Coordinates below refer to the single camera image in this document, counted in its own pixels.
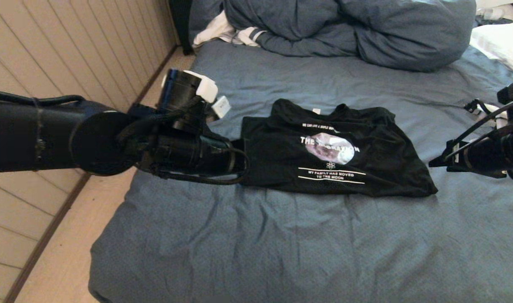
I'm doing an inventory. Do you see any blue crumpled duvet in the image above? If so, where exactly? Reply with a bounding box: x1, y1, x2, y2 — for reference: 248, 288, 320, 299
189, 0, 476, 73

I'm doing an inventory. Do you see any black moon print t-shirt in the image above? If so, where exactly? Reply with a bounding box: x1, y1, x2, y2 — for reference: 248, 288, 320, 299
241, 99, 439, 198

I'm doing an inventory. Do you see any white striped garment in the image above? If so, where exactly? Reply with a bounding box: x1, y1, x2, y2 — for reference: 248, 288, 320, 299
193, 11, 267, 48

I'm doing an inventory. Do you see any white left wrist camera on bracket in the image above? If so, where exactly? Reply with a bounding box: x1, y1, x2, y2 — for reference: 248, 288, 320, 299
206, 96, 232, 120

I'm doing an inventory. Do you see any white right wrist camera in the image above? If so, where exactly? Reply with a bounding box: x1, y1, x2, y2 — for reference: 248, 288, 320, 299
465, 99, 505, 129

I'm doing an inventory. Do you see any white pillow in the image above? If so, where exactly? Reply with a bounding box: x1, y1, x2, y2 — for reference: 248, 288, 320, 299
469, 22, 513, 80

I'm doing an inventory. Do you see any dark bedside furniture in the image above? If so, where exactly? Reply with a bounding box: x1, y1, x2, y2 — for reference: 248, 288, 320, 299
169, 0, 195, 56

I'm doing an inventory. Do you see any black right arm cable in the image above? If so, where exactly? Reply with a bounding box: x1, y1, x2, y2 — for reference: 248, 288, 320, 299
444, 97, 513, 164

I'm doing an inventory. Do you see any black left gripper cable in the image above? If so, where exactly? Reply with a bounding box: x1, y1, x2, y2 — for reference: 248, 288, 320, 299
149, 145, 249, 186

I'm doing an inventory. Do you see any braided black left arm cable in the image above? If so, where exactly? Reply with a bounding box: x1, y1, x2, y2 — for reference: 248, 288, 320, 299
0, 88, 86, 106

